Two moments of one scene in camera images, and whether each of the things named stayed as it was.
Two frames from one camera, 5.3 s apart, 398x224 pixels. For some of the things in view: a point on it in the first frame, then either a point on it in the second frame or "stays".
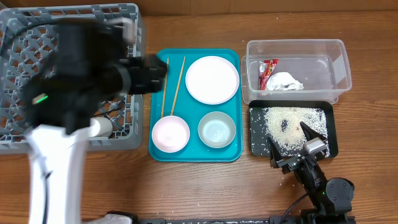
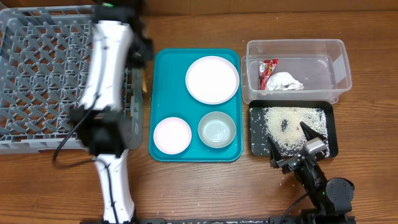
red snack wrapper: x=266 y=68 stays
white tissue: x=283 y=81 stays
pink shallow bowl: x=170 y=134 stays
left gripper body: x=139 y=78 → x=141 y=51
